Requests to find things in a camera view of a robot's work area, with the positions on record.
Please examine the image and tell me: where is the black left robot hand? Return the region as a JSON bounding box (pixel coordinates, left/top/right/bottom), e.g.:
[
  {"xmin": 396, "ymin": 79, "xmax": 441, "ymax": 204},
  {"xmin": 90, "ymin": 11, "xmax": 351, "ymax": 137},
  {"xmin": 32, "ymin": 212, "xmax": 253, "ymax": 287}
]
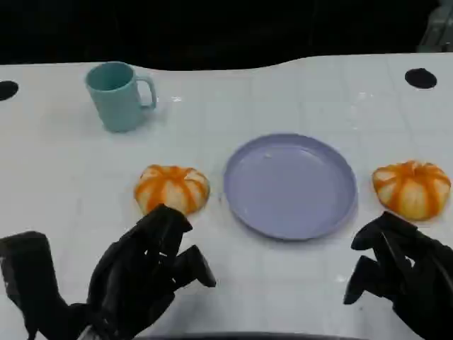
[{"xmin": 86, "ymin": 203, "xmax": 217, "ymax": 340}]

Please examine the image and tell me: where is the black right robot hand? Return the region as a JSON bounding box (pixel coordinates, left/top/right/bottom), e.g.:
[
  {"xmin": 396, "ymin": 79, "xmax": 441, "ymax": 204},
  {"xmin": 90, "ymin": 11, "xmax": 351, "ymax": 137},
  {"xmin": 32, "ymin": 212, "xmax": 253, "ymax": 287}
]
[{"xmin": 343, "ymin": 211, "xmax": 453, "ymax": 340}]

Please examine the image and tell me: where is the orange and white bread roll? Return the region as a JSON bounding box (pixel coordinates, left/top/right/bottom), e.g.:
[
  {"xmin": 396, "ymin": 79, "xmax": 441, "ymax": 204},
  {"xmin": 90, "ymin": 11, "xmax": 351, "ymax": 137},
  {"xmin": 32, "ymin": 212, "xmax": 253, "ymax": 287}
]
[
  {"xmin": 133, "ymin": 164, "xmax": 212, "ymax": 216},
  {"xmin": 371, "ymin": 159, "xmax": 452, "ymax": 221}
]

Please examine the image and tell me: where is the lilac plate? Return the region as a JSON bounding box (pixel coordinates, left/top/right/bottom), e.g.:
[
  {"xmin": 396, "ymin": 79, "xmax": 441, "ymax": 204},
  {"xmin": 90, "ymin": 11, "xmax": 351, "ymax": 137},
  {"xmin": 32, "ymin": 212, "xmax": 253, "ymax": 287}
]
[{"xmin": 222, "ymin": 132, "xmax": 358, "ymax": 242}]

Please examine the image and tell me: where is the pale green mug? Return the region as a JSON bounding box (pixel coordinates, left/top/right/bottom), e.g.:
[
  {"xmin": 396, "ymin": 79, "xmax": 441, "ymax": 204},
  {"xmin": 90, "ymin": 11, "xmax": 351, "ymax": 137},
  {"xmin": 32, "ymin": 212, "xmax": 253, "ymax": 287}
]
[{"xmin": 84, "ymin": 62, "xmax": 158, "ymax": 134}]

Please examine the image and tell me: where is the grey background machine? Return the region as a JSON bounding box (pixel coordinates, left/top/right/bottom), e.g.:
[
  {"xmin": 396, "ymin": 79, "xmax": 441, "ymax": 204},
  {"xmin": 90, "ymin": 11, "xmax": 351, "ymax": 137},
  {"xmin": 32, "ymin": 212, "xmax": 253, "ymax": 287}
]
[{"xmin": 417, "ymin": 0, "xmax": 453, "ymax": 54}]

